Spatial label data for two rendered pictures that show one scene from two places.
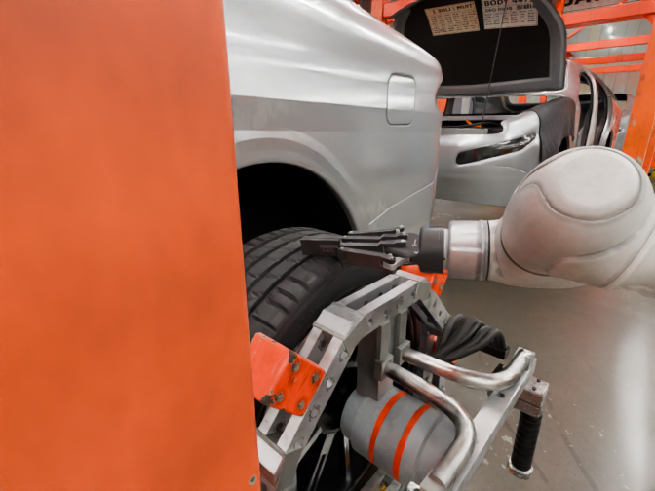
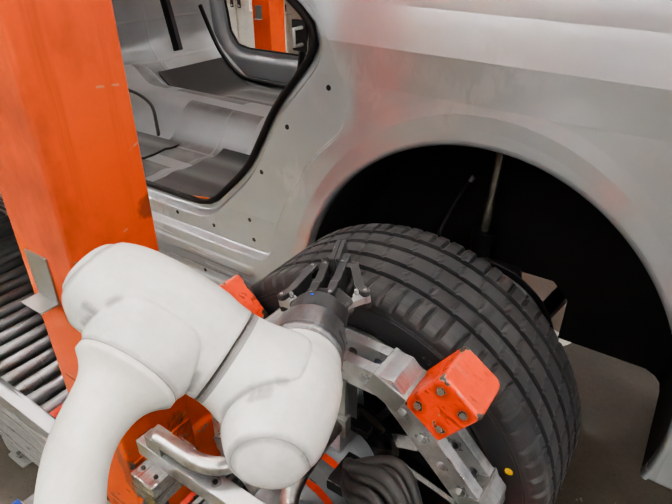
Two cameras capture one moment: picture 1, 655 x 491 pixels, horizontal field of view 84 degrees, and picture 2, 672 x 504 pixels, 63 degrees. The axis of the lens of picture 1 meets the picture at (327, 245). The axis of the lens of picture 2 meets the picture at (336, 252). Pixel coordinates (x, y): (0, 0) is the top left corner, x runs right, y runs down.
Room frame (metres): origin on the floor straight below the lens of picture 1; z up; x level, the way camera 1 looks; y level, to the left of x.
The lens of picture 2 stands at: (0.49, -0.71, 1.63)
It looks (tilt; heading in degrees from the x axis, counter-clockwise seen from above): 30 degrees down; 82
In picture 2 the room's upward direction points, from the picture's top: straight up
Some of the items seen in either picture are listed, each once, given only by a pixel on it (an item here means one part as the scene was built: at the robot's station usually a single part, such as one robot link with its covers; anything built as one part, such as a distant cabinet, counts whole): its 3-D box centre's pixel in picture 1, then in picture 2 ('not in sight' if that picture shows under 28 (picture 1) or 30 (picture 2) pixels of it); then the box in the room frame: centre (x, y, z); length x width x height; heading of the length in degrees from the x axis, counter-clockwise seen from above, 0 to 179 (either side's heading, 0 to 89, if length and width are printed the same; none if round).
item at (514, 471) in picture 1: (525, 438); not in sight; (0.55, -0.38, 0.83); 0.04 x 0.04 x 0.16
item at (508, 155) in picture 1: (513, 116); not in sight; (5.02, -2.39, 1.49); 4.95 x 1.86 x 1.59; 138
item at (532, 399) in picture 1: (518, 388); not in sight; (0.57, -0.36, 0.93); 0.09 x 0.05 x 0.05; 48
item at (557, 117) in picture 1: (548, 128); not in sight; (3.19, -1.82, 1.36); 0.71 x 0.30 x 0.51; 138
